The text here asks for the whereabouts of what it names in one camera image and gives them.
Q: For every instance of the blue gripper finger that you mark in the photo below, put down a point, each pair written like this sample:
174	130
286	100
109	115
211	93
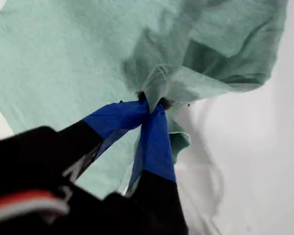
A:
156	151
112	117

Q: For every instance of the pale green T-shirt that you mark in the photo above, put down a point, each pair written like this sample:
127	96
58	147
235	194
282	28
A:
51	61

